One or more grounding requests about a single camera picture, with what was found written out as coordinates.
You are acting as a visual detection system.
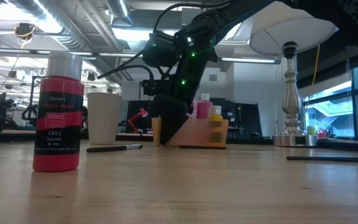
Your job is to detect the small red objects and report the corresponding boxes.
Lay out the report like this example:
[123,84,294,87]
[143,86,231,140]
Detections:
[318,128,335,139]

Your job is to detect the black marker pen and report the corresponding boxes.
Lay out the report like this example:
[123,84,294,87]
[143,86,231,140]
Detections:
[86,144,144,153]

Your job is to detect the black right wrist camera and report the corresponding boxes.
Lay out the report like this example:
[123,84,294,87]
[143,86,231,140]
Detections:
[141,30,181,68]

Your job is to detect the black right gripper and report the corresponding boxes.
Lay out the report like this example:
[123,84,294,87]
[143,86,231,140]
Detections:
[141,74,203,146]

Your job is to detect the red desk lamp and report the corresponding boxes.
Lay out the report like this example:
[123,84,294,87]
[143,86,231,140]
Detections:
[127,107,149,134]

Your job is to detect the silver ventilation duct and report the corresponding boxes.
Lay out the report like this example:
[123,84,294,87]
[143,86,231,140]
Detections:
[106,0,130,18]

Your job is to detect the white cup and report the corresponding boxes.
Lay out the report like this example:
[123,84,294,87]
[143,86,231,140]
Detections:
[86,91,123,146]

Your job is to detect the thin black paint brush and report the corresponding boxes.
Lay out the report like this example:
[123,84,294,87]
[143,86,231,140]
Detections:
[178,145,227,150]
[286,156,358,163]

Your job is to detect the orange plastic bin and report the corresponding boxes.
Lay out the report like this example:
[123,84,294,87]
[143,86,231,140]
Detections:
[151,117,229,149]

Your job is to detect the red scarlet paint bottle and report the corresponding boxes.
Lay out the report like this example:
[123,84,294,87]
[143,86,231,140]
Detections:
[32,51,85,173]

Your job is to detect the yellow black striped paint bottle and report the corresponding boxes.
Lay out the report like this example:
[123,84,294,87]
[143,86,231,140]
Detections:
[208,105,224,144]

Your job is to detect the silver table lamp white shade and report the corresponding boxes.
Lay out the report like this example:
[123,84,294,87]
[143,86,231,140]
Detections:
[249,0,337,147]

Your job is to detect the long ceiling light bar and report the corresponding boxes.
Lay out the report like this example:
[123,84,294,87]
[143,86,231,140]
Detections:
[0,48,281,65]

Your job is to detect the grey ceiling box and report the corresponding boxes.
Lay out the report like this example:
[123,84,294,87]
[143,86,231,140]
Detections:
[181,7,198,26]

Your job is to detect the yellow hanging cable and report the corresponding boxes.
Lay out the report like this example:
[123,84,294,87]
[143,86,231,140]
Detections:
[311,43,321,85]

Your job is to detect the black ceiling device yellow cable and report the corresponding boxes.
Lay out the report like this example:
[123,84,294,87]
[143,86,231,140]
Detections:
[14,22,37,40]

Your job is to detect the coral pink paint bottle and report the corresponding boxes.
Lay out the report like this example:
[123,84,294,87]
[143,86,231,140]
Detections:
[197,93,213,119]

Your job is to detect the background robot station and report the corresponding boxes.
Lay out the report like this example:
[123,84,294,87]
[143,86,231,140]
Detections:
[7,76,48,130]

